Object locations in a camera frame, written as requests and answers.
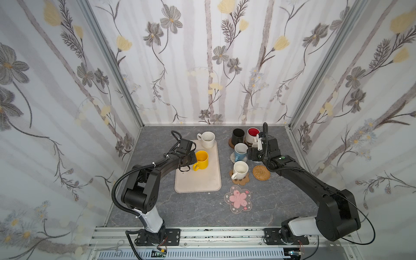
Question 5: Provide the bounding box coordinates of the yellow mug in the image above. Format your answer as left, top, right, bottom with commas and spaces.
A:
193, 151, 209, 171

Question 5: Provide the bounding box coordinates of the rattan wicker round coaster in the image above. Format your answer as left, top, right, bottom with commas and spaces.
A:
252, 165, 271, 181

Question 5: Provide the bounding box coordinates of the white mug red inside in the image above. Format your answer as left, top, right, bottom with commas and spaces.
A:
245, 127, 260, 145

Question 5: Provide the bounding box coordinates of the white mug blue handle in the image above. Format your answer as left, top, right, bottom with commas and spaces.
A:
234, 143, 248, 162

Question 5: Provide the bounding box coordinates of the plain white mug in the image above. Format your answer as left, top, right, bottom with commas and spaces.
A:
231, 161, 249, 180

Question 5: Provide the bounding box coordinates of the black ceramic mug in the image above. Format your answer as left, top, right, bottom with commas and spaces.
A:
231, 128, 245, 146

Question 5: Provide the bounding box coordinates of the woven multicolour round coaster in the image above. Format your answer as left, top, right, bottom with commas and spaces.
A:
230, 153, 247, 163

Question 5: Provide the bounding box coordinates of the beige serving tray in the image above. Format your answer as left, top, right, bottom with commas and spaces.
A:
174, 140, 222, 193

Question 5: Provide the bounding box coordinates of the brown paw coaster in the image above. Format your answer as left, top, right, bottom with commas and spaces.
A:
229, 170, 250, 186

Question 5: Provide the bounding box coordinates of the brown cork round coaster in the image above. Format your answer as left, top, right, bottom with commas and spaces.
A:
228, 138, 235, 149

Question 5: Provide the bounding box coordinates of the pink flower coaster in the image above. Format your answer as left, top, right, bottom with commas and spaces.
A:
224, 185, 253, 215

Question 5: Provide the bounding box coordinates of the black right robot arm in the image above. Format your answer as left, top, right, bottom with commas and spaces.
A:
247, 138, 361, 243

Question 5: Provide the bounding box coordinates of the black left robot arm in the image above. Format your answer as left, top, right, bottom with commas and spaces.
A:
118, 139, 197, 234

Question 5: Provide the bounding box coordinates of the white speckled cup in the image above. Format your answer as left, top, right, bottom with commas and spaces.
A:
197, 131, 216, 149

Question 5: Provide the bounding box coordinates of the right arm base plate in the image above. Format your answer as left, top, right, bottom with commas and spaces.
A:
263, 227, 309, 245

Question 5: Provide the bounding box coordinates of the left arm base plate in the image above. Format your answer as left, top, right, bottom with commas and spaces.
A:
134, 227, 181, 247

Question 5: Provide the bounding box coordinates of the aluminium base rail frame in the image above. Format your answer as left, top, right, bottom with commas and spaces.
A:
86, 226, 362, 260

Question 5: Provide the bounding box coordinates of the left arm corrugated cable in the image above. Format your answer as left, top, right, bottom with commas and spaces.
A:
110, 164, 157, 260

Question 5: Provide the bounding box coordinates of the aluminium corner post right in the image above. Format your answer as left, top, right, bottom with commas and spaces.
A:
288, 1, 368, 130

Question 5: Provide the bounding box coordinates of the aluminium corner post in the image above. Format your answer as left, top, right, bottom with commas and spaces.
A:
77, 0, 145, 129
288, 1, 368, 130

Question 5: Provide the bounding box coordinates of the aluminium corner post left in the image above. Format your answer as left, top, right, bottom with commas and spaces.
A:
77, 0, 145, 129

